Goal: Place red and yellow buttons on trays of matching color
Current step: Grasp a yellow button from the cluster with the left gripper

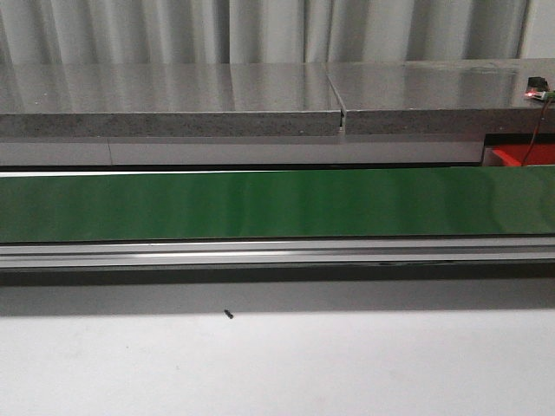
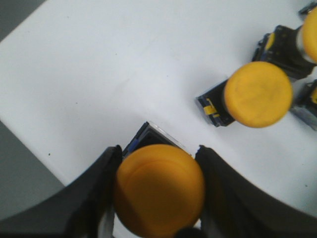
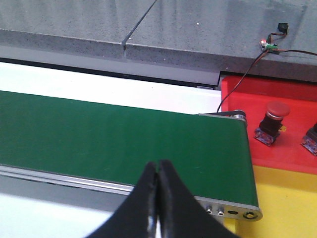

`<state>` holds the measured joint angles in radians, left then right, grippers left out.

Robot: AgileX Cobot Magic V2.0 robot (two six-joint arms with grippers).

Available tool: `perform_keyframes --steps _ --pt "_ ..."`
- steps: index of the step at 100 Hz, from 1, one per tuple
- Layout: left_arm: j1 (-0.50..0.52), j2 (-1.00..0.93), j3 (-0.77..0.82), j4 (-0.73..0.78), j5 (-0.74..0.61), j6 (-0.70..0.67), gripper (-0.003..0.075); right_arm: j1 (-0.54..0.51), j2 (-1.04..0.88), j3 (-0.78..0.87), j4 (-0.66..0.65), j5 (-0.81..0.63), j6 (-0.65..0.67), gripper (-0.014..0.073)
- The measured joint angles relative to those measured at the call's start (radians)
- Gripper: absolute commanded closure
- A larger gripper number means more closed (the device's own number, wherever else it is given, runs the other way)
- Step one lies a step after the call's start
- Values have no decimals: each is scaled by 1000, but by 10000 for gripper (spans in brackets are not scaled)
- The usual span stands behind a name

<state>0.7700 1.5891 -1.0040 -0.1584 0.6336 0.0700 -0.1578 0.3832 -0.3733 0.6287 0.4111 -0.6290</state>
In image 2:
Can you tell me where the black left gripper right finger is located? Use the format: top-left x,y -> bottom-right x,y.
195,145 -> 317,238

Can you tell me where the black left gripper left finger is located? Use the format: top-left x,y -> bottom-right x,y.
0,145 -> 122,238

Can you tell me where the yellow mushroom push button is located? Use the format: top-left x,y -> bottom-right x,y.
113,122 -> 206,238
252,1 -> 317,80
196,61 -> 293,128

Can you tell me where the push button base right edge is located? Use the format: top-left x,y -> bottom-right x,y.
290,79 -> 317,131

